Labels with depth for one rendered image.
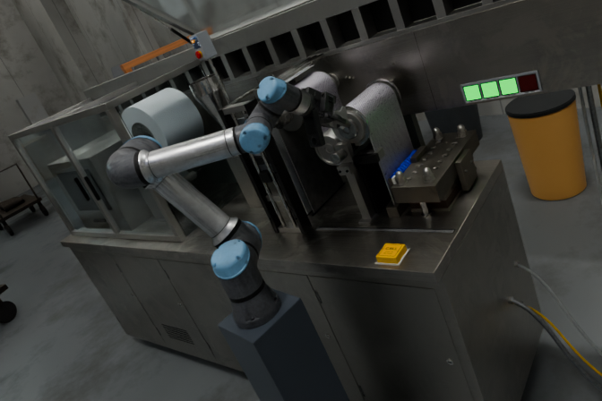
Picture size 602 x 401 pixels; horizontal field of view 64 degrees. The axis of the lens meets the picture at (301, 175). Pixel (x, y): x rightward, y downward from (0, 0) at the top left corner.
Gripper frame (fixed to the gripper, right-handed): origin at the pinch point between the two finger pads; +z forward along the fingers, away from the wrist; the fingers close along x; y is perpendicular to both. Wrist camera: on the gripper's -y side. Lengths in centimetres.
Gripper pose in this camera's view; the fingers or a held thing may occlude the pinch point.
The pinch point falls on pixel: (342, 126)
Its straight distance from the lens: 158.5
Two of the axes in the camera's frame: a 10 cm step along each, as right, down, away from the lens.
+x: -7.4, 0.6, 6.7
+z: 6.7, 1.7, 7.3
